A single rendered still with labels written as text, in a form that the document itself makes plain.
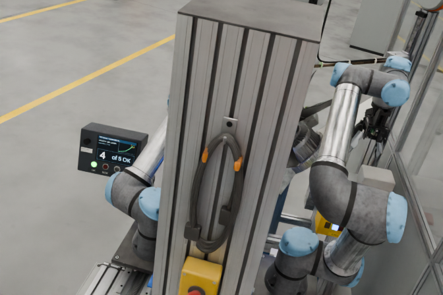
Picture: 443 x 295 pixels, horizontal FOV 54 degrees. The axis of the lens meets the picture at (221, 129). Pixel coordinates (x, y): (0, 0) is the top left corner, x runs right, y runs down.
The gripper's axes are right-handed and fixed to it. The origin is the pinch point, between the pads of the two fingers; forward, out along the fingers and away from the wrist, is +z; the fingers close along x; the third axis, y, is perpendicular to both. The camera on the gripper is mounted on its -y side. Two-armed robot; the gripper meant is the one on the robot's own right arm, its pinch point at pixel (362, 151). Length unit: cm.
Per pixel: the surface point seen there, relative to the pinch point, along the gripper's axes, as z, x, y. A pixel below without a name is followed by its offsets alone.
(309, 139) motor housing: 31, -10, -54
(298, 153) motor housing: 37, -14, -49
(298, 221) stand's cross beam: 91, -1, -62
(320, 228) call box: 46.4, -2.5, -9.4
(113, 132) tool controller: 23, -95, -14
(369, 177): 51, 27, -62
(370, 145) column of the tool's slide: 48, 31, -91
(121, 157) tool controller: 31, -89, -9
